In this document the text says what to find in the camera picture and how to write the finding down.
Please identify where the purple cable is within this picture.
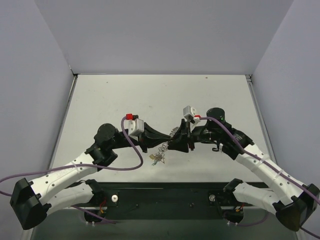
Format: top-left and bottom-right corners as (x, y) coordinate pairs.
(0, 116), (145, 225)
(199, 116), (320, 240)

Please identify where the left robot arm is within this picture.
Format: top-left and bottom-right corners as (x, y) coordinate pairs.
(9, 119), (171, 230)

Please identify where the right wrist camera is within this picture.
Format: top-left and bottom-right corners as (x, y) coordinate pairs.
(183, 105), (201, 125)

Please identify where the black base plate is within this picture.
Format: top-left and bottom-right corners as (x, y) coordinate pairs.
(79, 182), (243, 221)

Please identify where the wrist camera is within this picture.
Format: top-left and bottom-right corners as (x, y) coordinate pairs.
(183, 105), (201, 125)
(125, 113), (145, 137)

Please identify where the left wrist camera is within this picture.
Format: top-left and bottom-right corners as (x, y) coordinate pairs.
(125, 113), (145, 137)

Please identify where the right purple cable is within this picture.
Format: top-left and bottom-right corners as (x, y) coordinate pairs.
(199, 116), (320, 240)

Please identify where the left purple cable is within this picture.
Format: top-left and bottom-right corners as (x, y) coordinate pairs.
(0, 116), (145, 225)

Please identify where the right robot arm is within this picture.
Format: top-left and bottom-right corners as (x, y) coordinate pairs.
(168, 106), (320, 232)

